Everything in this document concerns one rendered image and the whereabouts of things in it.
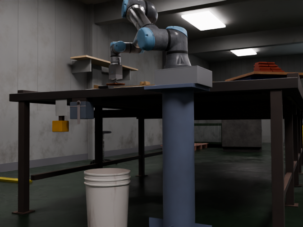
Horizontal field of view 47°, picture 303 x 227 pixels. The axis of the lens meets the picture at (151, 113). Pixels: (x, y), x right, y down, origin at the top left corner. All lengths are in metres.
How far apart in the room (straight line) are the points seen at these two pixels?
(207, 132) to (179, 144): 8.50
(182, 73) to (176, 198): 0.64
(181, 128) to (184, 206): 0.40
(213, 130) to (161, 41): 8.49
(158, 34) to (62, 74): 4.69
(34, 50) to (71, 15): 1.18
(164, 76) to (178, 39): 0.21
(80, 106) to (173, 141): 0.89
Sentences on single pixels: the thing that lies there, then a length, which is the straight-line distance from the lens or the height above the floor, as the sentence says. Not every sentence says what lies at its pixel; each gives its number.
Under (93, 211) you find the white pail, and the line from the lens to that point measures 2.26.
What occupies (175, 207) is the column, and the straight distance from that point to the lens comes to 1.86.
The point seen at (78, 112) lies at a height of 0.75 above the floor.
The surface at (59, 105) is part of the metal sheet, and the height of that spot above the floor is 0.81.
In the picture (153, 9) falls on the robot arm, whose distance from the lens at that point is 2.25.
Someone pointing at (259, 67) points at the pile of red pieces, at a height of 1.12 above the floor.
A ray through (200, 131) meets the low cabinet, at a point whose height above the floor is 0.45.
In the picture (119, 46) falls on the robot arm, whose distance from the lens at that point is 2.50.
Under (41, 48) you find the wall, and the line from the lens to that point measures 6.13.
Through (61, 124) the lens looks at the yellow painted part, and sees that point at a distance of 2.57.
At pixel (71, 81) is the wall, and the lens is 6.59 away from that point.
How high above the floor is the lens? 0.67
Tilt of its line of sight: 2 degrees up
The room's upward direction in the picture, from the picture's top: straight up
